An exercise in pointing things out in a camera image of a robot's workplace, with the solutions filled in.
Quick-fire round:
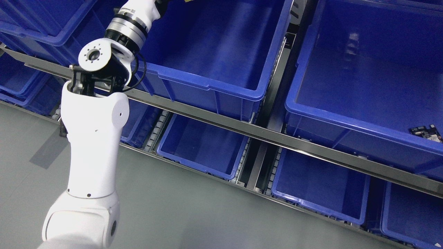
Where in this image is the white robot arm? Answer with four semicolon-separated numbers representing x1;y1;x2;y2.
39;0;169;249

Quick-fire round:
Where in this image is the steel shelf rack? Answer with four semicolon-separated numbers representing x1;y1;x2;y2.
1;44;442;249

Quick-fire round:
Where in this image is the blue plastic bin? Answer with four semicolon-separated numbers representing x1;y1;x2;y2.
120;99;162;148
0;0;121;66
285;0;443;181
271;149;370;225
138;0;293;122
380;182;443;249
157;114;248;180
0;53;62;116

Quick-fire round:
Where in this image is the circuit board in bin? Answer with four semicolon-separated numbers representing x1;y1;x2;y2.
408;124;443;143

